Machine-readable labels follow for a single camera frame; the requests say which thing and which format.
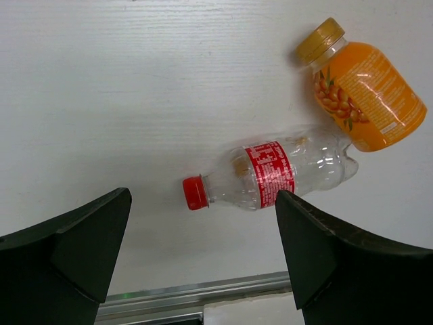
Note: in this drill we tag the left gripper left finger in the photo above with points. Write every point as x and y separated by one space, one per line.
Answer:
59 271

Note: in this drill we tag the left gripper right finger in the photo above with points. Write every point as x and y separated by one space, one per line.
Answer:
342 274

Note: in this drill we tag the clear bottle red label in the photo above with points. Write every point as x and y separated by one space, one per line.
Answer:
250 177

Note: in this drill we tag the orange juice bottle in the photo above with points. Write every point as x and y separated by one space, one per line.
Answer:
358 86

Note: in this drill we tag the aluminium table edge rail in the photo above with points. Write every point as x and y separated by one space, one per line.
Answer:
186 303

